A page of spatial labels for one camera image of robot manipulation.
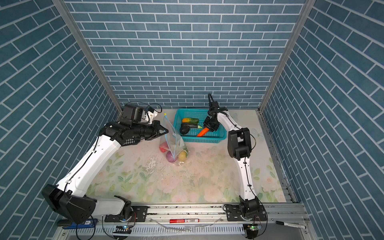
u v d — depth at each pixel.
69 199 0.37
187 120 1.08
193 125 1.07
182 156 0.86
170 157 0.89
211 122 0.91
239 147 0.64
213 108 0.86
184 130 1.02
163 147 0.87
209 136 1.05
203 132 1.02
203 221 0.72
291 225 0.71
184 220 0.71
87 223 0.68
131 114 0.54
